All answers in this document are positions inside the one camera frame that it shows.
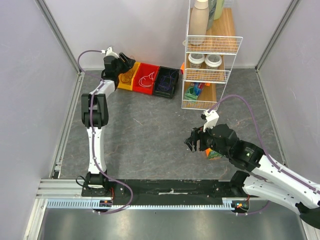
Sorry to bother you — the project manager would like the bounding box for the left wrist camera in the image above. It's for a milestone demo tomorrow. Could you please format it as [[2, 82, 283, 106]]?
[[101, 46, 119, 59]]

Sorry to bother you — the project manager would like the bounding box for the blue red packet on shelf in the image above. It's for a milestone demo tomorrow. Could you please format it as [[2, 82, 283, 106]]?
[[194, 82, 211, 91]]

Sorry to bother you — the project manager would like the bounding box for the black storage bin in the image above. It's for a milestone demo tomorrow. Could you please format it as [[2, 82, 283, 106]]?
[[153, 66, 180, 99]]

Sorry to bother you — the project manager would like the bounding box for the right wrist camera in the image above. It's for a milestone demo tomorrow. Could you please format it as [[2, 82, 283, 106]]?
[[201, 109, 219, 133]]

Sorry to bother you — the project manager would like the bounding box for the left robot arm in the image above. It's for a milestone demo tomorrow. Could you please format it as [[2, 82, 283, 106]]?
[[77, 48, 136, 197]]

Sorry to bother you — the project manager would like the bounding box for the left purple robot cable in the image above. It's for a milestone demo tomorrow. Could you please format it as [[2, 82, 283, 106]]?
[[77, 49, 135, 215]]

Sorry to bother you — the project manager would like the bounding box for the beige bottle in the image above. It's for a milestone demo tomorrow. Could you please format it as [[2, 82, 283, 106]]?
[[188, 0, 209, 46]]

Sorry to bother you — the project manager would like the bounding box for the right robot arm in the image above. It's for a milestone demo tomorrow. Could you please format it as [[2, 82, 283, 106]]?
[[184, 124, 320, 229]]

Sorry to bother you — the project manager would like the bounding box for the grey-green bottle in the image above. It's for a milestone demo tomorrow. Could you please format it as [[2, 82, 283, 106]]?
[[206, 0, 217, 30]]

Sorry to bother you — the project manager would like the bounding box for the left paper cup with lid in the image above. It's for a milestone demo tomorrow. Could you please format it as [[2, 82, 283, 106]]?
[[188, 53, 205, 69]]

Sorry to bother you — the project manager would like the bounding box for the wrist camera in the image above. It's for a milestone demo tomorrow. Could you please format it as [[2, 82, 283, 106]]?
[[101, 46, 119, 59], [201, 109, 219, 133]]

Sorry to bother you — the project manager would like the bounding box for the yellow storage bin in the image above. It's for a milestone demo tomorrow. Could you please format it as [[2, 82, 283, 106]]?
[[118, 62, 141, 91]]

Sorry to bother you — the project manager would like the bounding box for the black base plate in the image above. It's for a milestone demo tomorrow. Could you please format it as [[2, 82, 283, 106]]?
[[75, 179, 248, 205]]

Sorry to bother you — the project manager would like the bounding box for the orange green sponge pack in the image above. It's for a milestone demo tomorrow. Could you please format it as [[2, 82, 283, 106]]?
[[205, 148, 223, 160]]

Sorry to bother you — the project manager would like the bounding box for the light green bottle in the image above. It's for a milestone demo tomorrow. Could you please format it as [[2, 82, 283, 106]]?
[[213, 0, 225, 20]]

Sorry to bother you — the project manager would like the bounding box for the red storage bin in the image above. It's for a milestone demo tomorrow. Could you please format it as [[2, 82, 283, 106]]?
[[132, 63, 160, 95]]

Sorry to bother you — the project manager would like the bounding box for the white wire shelf rack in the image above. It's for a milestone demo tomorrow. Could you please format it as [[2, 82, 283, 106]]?
[[181, 0, 243, 110]]

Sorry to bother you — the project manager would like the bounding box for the slotted cable duct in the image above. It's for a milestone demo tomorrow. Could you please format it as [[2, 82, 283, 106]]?
[[46, 198, 247, 211]]

